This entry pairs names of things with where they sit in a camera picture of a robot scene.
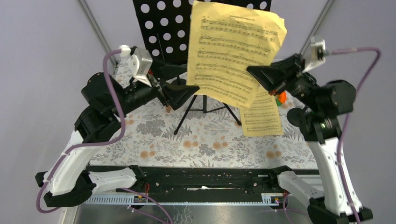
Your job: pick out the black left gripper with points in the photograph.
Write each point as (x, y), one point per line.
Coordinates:
(178, 94)

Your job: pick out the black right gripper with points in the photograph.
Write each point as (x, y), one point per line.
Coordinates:
(281, 75)

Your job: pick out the yellow sheet music page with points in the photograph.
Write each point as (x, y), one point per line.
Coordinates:
(224, 41)
(262, 118)

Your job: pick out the black tripod music stand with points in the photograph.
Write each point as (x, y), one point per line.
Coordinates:
(165, 28)

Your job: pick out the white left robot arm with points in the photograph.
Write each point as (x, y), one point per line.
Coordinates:
(68, 183)

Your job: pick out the black right microphone stand base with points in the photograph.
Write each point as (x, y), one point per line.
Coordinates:
(296, 117)

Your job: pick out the floral patterned table cloth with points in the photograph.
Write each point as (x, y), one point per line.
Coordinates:
(204, 140)

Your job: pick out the orange rainbow ring toy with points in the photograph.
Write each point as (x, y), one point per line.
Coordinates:
(281, 98)

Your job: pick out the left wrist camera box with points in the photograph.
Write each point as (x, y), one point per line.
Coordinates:
(136, 63)

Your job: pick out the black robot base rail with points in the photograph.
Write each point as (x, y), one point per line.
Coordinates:
(206, 185)

